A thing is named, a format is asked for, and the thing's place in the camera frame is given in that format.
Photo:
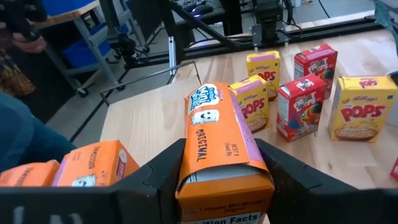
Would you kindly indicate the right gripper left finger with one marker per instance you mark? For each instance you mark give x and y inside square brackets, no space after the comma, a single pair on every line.
[93,205]

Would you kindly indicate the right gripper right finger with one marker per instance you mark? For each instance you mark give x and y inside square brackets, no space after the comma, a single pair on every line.
[326,205]

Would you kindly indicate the orange Frosted Mini-Wheats box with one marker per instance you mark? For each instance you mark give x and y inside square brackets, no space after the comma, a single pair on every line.
[96,161]
[28,175]
[214,140]

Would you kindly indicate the yellow Corn Pops cereal box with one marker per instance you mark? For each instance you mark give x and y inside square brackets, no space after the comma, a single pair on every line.
[360,109]
[264,70]
[253,105]

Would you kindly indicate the red Froot Loops cereal box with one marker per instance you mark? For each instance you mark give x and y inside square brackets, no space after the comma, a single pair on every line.
[395,169]
[300,109]
[317,62]

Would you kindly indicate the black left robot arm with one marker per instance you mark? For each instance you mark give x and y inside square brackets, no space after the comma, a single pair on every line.
[269,18]

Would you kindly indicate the person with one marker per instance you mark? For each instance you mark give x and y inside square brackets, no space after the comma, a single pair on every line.
[25,133]

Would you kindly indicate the blue storage bin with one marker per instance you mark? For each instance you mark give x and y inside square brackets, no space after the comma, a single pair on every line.
[84,53]

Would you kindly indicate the grey equipment cart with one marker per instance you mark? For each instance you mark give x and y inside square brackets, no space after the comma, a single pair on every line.
[93,46]

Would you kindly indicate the blue panel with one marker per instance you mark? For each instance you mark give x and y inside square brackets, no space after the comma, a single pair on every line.
[68,6]

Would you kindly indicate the black computer mouse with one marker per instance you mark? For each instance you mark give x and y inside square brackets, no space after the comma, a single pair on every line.
[202,10]

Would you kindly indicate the silver aluminium post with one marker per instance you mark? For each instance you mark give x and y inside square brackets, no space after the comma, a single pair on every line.
[172,56]

